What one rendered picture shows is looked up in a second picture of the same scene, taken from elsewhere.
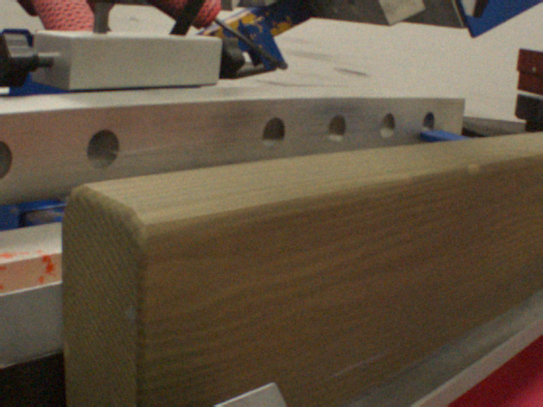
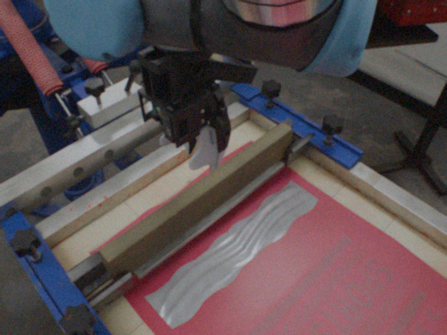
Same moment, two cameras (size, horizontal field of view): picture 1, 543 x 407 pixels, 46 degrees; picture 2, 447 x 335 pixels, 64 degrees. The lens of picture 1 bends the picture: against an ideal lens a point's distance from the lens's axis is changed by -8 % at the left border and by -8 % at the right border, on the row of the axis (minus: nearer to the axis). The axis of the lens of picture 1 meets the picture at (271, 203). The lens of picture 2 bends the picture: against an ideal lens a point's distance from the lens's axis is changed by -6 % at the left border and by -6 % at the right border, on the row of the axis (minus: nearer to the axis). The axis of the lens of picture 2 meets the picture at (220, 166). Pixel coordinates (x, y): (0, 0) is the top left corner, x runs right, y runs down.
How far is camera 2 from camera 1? 0.47 m
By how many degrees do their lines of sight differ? 32
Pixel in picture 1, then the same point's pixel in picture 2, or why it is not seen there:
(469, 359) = (184, 239)
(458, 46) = not seen: outside the picture
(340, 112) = not seen: hidden behind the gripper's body
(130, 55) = (111, 110)
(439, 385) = (173, 249)
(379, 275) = (152, 241)
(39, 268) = (98, 206)
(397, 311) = (159, 241)
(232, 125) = (149, 128)
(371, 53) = not seen: outside the picture
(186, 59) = (131, 101)
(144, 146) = (121, 146)
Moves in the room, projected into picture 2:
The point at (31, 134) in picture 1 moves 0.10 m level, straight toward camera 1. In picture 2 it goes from (86, 161) to (91, 202)
